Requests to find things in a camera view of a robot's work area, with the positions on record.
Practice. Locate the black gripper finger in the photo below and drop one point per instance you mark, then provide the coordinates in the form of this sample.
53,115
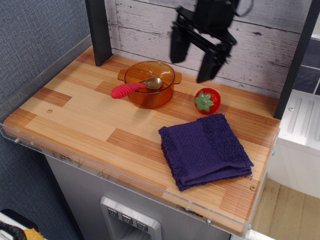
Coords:
211,64
179,46

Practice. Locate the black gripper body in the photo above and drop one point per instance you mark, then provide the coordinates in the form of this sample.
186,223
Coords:
207,26

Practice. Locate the red toy strawberry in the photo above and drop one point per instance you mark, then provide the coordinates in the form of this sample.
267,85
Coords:
207,101

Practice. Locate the purple folded cloth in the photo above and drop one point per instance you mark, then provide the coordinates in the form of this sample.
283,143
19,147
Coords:
204,151

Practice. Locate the amber glass pot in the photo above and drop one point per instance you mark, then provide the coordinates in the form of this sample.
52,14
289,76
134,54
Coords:
141,71

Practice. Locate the white toy sink counter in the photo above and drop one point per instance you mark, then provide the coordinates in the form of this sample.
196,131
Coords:
295,157

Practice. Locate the grey toy fridge cabinet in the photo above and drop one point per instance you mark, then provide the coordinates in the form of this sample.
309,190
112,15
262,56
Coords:
83,190

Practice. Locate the silver dispenser button panel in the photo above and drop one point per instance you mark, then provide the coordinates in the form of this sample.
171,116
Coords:
125,223

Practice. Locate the yellow object at corner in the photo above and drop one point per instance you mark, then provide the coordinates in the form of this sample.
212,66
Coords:
32,234

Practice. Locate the spoon with red handle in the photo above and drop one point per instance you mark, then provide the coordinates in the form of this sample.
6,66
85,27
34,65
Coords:
126,89

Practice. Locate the dark left shelf post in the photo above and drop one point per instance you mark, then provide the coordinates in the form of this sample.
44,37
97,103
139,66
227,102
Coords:
99,30

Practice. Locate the dark shelf post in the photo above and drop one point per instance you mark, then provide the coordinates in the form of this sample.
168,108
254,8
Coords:
99,30
301,48

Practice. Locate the dark right shelf post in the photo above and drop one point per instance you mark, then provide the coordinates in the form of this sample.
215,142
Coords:
301,48

